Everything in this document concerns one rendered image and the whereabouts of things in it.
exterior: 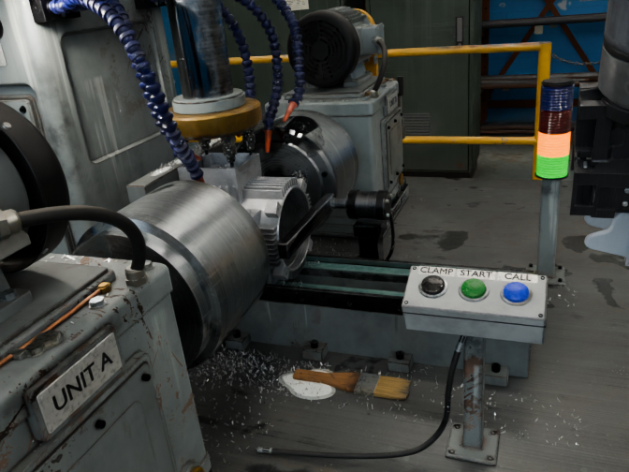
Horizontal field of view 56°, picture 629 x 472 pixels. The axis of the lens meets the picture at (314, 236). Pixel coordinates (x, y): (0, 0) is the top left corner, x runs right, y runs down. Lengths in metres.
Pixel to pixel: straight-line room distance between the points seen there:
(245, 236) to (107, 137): 0.39
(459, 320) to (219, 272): 0.32
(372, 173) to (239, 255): 0.69
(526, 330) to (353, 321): 0.40
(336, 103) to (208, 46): 0.50
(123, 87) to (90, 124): 0.12
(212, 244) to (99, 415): 0.31
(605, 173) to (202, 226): 0.52
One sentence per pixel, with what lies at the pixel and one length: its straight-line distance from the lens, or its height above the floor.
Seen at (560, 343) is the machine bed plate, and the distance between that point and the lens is 1.17.
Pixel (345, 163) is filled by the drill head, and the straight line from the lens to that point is 1.30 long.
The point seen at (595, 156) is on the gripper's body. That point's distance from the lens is 0.60.
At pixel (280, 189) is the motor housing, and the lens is 1.06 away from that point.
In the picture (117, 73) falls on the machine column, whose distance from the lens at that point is 1.21.
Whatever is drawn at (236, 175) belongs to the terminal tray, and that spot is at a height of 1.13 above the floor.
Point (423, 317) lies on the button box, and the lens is 0.77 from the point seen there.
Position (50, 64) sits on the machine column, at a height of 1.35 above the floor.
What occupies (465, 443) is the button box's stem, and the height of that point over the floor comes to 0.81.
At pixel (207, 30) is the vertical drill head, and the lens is 1.05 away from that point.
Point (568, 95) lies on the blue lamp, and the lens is 1.24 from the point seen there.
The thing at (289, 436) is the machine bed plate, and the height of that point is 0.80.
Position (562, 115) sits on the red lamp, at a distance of 1.24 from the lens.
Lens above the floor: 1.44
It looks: 23 degrees down
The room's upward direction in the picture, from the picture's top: 6 degrees counter-clockwise
